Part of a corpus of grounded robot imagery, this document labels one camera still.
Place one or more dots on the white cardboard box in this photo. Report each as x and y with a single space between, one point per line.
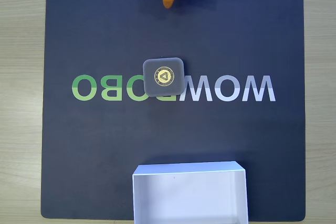
189 197

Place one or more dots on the dark mat with WOWROBO print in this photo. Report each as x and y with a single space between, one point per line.
78 142

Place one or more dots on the grey square case gold emblem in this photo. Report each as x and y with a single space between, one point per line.
163 76

